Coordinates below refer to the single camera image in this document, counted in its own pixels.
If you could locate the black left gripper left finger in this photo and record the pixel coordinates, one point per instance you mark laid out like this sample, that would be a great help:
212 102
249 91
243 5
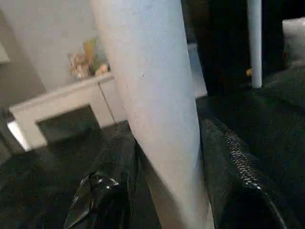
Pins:
107 191

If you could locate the white glass-door cabinet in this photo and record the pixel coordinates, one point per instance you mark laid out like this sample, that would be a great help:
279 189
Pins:
62 102

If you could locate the white plastic table leg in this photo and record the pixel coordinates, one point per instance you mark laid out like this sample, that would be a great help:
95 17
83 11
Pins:
255 43
152 95

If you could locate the small plush toys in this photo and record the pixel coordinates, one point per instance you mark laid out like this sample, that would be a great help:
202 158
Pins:
88 62

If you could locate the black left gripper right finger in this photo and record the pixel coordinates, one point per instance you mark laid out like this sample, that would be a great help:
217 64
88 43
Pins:
238 200

